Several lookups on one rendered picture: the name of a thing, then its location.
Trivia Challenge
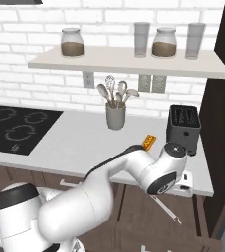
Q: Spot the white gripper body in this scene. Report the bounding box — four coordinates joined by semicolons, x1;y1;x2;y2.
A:
182;170;195;185

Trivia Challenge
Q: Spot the brown wooden drawer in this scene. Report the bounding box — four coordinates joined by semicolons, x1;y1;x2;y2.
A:
116;183;214;242

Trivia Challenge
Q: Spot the brown drawer front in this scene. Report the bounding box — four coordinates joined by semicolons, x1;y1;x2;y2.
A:
42;171;122;198

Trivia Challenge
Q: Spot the black toaster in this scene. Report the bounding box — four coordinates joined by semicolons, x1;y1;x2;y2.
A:
165;104;202;158

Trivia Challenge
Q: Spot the orange waffle piece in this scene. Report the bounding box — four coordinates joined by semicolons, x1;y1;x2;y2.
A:
141;134;158;152

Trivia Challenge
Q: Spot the tall dark brown cabinet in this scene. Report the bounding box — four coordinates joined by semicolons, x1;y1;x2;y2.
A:
199;0;225;241

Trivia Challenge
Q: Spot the grey utensil pot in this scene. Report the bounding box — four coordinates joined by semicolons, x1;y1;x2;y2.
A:
105;102;127;132

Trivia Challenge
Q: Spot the grey ladle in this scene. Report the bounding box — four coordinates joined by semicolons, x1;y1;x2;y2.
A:
122;88;140;104

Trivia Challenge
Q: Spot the grey slotted spatula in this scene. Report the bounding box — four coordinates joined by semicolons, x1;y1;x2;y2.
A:
116;80;129;105

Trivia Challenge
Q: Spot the grey spoon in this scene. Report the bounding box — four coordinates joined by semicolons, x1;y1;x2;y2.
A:
96;83;113;108

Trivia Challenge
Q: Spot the grey whisk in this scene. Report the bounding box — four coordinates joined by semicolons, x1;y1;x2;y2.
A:
104;74;116;106

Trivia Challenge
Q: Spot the glass jar with brown filling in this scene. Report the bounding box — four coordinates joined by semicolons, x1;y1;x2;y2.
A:
150;26;178;60
60;27;86;59

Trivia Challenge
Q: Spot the clear drinking glass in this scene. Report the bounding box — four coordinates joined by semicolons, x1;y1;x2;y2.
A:
133;21;151;59
184;22;207;61

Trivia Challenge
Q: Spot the black hob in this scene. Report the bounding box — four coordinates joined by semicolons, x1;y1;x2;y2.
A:
0;103;65;157

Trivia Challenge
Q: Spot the brown cupboard front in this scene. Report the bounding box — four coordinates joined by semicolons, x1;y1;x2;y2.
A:
0;162;46;202

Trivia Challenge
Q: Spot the dark extractor hood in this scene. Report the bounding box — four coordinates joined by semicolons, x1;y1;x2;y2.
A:
0;0;44;6

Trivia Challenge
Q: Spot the grey wall socket plate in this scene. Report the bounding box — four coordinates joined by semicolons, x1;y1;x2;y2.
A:
137;74;152;94
150;74;168;95

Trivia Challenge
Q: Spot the silver drawer handle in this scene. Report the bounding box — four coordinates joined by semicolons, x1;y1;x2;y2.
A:
59;178;86;189

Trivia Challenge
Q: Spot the white wall shelf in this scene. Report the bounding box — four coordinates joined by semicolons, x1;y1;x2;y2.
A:
27;44;225;81

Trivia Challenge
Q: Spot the single wall socket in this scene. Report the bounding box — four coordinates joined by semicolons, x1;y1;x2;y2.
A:
82;71;95;89

